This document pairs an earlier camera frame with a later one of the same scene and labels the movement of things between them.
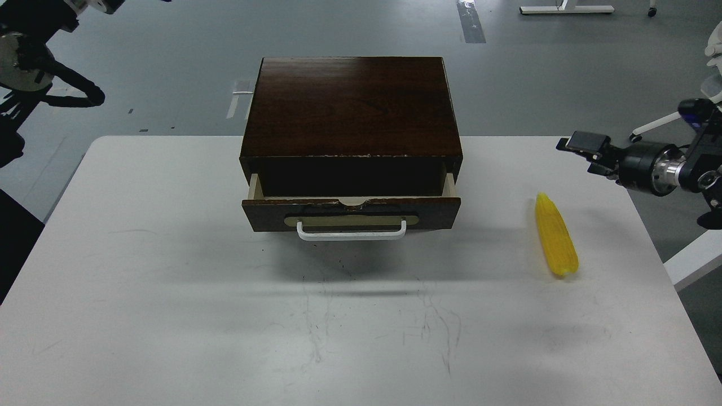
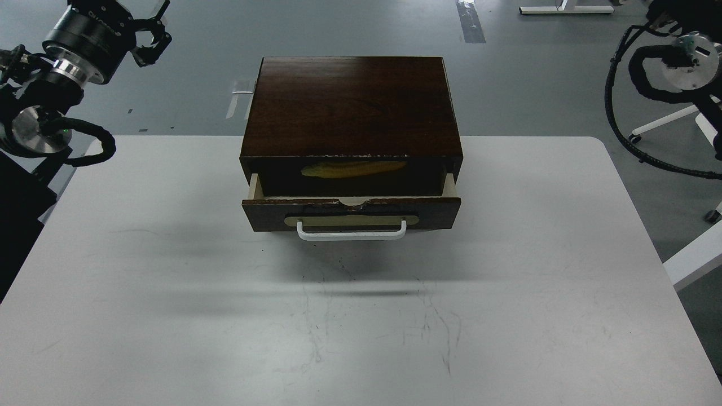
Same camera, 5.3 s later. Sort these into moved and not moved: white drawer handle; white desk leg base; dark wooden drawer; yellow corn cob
Moved: yellow corn cob
Not moved: white desk leg base; white drawer handle; dark wooden drawer
